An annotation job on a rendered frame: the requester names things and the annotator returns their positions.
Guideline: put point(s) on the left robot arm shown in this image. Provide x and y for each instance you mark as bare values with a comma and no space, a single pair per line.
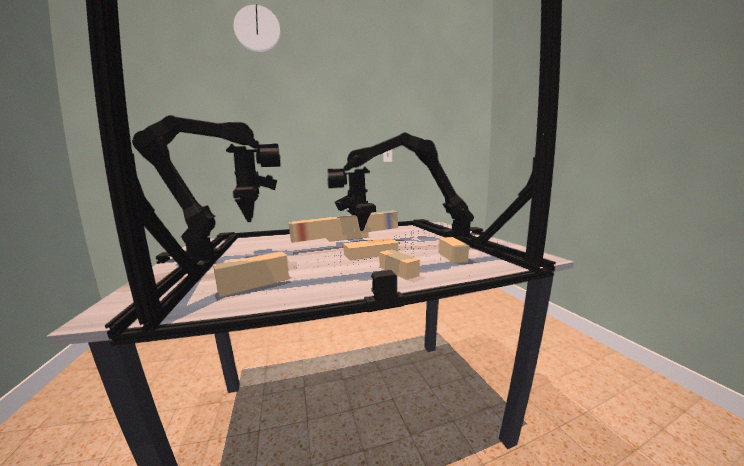
153,147

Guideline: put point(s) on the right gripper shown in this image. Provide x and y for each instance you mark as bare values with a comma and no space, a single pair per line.
363,207

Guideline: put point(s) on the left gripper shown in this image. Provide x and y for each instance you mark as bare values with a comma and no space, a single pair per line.
245,177

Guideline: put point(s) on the light orange rectangular block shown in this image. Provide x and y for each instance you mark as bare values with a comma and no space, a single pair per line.
347,237
367,249

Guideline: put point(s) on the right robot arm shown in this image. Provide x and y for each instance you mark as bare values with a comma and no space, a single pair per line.
337,178

